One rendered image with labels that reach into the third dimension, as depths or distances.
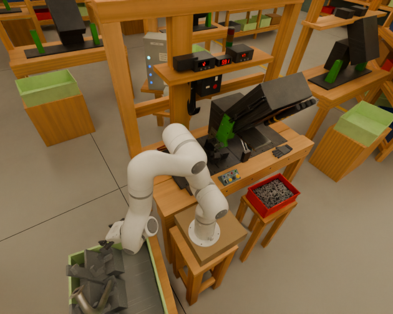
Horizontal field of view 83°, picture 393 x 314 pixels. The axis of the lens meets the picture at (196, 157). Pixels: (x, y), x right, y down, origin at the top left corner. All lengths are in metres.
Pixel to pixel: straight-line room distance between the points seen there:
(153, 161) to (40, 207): 2.38
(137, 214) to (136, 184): 0.17
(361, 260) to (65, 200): 3.16
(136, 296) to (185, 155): 0.92
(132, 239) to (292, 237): 2.01
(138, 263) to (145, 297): 0.18
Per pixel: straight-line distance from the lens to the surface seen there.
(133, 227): 0.91
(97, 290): 1.31
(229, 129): 1.63
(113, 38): 1.39
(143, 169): 0.72
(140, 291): 1.41
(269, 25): 8.15
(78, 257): 1.48
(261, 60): 1.89
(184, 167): 0.69
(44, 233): 2.80
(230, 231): 1.42
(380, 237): 3.21
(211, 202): 1.01
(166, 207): 1.53
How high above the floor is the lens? 2.20
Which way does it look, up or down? 46 degrees down
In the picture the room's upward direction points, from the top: 4 degrees clockwise
